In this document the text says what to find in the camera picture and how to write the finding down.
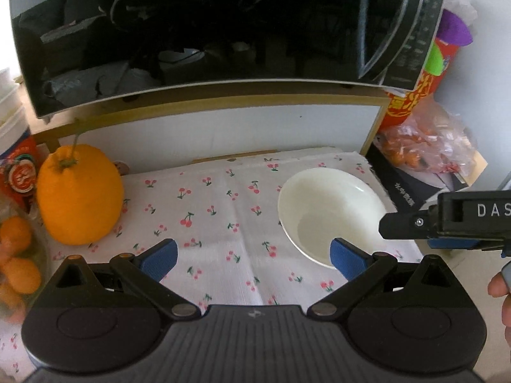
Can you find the pile of small tangerines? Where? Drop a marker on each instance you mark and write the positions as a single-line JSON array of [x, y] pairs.
[[16, 235]]

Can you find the white bowl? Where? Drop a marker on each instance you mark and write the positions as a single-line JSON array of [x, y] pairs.
[[319, 207]]

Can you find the bag of small oranges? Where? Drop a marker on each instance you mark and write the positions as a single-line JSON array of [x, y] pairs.
[[44, 255]]

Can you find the clear plastic bag of tangerines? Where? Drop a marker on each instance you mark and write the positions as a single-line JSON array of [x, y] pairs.
[[431, 139]]

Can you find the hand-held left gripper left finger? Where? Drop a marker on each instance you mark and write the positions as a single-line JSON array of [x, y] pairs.
[[165, 255]]

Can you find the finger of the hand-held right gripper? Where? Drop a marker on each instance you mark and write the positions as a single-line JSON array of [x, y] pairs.
[[407, 223], [451, 242]]

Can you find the red yellow snack canister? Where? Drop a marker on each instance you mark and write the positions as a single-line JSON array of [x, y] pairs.
[[407, 99]]

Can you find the black microwave oven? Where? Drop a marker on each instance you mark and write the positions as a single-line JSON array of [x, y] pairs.
[[199, 28]]

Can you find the person's right hand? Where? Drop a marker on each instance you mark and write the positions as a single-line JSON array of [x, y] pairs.
[[499, 287]]

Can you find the large orange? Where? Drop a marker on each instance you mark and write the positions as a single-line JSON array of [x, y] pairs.
[[80, 195]]

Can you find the black cardboard box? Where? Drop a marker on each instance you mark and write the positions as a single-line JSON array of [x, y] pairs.
[[403, 191]]

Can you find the cherry print tablecloth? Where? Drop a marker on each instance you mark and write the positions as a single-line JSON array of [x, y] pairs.
[[231, 215]]

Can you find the white wooden shelf stand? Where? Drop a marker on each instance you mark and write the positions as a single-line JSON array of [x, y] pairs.
[[239, 127]]

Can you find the red label container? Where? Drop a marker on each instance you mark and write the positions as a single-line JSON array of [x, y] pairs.
[[18, 167]]

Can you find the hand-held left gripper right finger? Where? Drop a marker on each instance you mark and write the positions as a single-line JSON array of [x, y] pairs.
[[345, 257]]

